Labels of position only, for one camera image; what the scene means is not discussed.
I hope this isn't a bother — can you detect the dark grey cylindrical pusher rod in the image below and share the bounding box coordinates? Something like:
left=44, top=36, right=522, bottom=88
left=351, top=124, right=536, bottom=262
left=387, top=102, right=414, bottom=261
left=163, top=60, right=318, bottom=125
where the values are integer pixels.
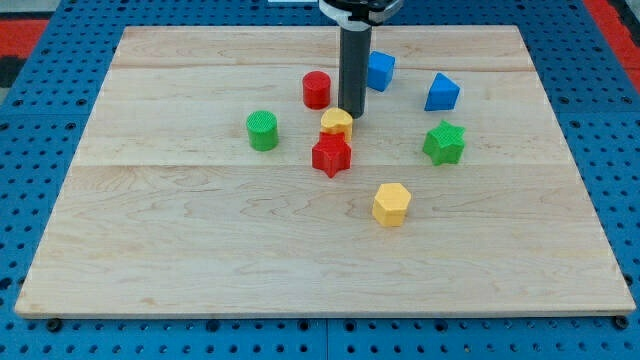
left=338, top=27, right=372, bottom=119

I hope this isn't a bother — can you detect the blue cube block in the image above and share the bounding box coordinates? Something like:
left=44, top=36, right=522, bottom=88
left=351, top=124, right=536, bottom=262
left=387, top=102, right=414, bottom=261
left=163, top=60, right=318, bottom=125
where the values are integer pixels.
left=367, top=51, right=396, bottom=92

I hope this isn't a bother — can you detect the yellow hexagon block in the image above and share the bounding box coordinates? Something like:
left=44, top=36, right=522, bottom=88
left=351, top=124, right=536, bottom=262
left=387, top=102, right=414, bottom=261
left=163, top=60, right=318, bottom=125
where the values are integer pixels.
left=372, top=183, right=412, bottom=227

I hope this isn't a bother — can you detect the red star block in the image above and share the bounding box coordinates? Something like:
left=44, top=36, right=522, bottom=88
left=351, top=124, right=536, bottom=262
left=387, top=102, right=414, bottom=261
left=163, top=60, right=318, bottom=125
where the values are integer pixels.
left=312, top=132, right=352, bottom=178

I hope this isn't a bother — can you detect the green cylinder block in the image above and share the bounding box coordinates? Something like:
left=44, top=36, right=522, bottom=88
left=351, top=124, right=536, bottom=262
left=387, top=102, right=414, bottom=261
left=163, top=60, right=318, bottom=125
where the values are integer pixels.
left=246, top=110, right=279, bottom=151

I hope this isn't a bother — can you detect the red cylinder block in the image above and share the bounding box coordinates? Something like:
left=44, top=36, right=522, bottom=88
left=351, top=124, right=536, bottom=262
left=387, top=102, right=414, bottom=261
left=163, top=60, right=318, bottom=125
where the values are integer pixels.
left=302, top=71, right=331, bottom=110

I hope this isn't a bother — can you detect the yellow heart block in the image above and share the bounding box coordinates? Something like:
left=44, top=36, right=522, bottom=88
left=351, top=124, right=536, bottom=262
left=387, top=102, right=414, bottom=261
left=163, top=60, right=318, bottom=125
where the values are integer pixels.
left=320, top=107, right=353, bottom=143

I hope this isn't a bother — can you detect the green star block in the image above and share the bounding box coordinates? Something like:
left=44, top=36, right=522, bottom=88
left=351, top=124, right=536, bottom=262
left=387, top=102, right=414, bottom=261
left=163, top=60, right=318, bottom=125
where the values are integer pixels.
left=422, top=120, right=466, bottom=166

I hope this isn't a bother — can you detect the light wooden board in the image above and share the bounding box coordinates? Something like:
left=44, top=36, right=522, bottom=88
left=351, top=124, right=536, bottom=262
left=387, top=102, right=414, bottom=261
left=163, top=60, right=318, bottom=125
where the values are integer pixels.
left=15, top=25, right=636, bottom=319

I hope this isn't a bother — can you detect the blue triangle block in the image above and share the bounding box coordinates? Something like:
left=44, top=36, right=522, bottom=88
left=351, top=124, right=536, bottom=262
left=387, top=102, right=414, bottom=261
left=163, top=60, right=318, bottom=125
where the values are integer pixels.
left=424, top=73, right=460, bottom=111

